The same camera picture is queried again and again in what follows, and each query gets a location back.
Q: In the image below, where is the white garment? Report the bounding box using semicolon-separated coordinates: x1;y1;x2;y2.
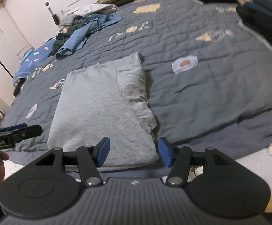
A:
73;4;119;18

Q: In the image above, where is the blue shirt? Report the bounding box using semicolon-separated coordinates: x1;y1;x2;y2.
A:
56;14;124;60

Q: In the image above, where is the grey T-shirt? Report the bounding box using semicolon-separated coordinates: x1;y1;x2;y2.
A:
47;52;159;171

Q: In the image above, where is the stack of navy folded clothes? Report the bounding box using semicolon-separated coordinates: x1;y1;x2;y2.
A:
236;0;272;59

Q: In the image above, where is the grey garment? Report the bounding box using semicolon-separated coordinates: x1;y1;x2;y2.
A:
61;15;77;26

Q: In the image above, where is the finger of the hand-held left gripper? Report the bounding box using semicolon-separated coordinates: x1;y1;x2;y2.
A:
9;125;43;144
0;123;28;133

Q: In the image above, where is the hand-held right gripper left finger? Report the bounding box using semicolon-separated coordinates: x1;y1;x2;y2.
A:
35;137;110;188

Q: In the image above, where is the grey quilted bedspread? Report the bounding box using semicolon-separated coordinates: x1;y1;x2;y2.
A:
0;0;272;169

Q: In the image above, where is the dark green garment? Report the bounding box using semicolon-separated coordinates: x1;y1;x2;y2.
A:
49;22;85;57

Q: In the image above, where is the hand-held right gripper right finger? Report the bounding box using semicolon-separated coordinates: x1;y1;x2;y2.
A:
156;137;233;188

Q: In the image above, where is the white wardrobe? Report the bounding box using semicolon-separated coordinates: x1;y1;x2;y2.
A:
0;5;32;113

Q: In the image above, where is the dark cloth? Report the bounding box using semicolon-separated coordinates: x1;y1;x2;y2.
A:
13;80;25;97

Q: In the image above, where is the teal striped folded towel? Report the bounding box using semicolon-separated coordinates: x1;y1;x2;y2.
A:
20;48;34;64

